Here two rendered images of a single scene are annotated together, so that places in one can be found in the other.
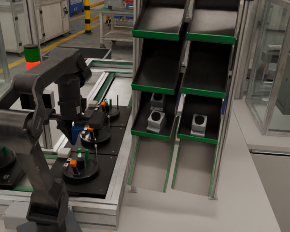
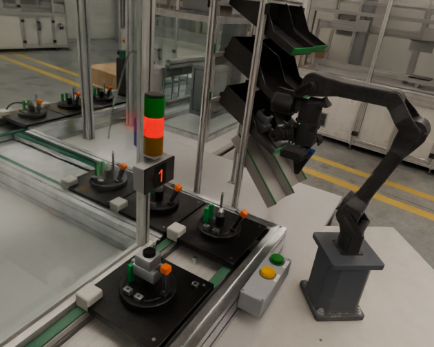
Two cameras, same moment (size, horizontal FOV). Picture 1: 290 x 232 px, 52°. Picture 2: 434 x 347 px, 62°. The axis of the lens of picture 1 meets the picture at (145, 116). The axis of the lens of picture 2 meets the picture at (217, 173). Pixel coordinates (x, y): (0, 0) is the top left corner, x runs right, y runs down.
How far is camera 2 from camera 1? 1.27 m
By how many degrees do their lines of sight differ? 59
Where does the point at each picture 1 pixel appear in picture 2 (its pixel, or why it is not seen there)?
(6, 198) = (233, 294)
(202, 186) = (292, 177)
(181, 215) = (278, 214)
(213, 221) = (291, 204)
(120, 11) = not seen: outside the picture
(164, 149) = (263, 164)
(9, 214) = (264, 295)
